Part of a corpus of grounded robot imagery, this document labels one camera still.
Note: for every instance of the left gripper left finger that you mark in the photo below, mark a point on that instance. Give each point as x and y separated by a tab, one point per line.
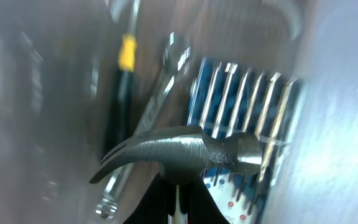
155	205

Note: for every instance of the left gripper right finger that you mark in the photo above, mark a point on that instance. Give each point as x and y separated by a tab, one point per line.
198	204

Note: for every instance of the small claw hammer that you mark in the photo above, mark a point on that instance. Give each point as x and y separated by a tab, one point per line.
182	153

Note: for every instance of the black yellow screwdriver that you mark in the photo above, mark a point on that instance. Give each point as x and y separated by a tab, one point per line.
119	110

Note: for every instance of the blue precision screwdriver set case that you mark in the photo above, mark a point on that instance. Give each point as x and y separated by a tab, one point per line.
227	98

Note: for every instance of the silver combination wrench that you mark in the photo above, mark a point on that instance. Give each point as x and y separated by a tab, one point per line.
176	62

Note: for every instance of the clear plastic container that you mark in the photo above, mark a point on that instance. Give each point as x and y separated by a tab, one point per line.
57	64

